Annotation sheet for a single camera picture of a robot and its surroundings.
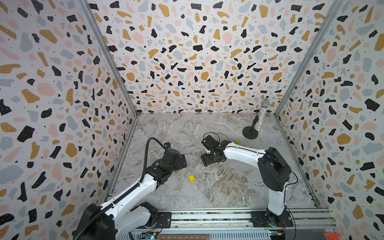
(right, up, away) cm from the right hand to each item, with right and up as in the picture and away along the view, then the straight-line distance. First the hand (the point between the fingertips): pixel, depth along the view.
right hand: (205, 157), depth 91 cm
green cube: (-17, -8, -2) cm, 19 cm away
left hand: (-15, +2, -8) cm, 17 cm away
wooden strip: (-11, -32, -24) cm, 41 cm away
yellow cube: (-8, -12, -4) cm, 15 cm away
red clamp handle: (+60, -33, -21) cm, 71 cm away
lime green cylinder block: (+23, +8, +12) cm, 27 cm away
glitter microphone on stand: (+34, +15, +17) cm, 41 cm away
